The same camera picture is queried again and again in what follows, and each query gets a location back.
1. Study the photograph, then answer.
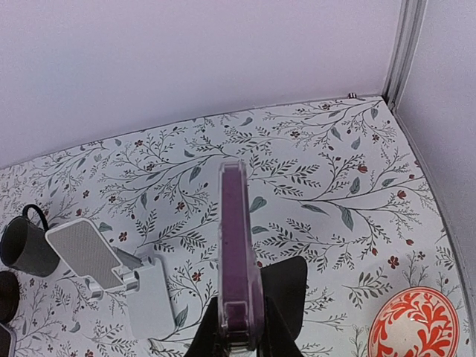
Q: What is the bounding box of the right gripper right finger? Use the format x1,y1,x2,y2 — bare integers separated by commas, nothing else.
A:
257,257,308,356

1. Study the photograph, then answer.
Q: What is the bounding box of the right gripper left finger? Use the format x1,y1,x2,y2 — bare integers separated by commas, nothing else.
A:
184,297,223,357

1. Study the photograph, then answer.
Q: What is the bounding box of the white folding phone stand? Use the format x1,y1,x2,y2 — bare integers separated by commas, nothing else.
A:
45,218,177,339

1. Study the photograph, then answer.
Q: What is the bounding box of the phone with white case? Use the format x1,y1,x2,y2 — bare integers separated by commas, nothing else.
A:
0,324,16,357

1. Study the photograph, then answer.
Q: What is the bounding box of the orange patterned white bowl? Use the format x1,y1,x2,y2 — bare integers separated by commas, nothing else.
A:
367,286,460,357

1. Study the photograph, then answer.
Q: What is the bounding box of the dark grey mug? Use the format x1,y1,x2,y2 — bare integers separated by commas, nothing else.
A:
1,204,60,277

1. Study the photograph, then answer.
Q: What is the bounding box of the right aluminium frame post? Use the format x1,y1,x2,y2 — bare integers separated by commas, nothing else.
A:
382,0,427,112

